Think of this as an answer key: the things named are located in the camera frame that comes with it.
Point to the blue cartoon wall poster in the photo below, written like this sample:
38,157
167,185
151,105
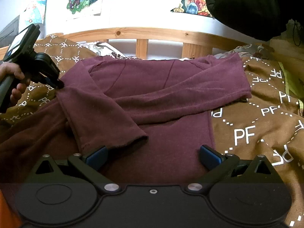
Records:
34,12

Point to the person's left hand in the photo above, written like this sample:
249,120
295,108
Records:
13,70

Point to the brown PF-print blanket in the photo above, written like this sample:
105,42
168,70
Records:
267,123

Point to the maroon long-sleeve shirt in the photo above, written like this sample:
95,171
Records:
151,116

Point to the lime green cloth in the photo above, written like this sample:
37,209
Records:
293,85

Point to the wooden bed frame rail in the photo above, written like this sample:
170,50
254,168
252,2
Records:
195,44

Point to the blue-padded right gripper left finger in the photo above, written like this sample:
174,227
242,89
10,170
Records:
88,166

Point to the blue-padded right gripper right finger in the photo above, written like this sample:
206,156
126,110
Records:
217,165

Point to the white patterned pillow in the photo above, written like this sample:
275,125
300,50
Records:
105,49

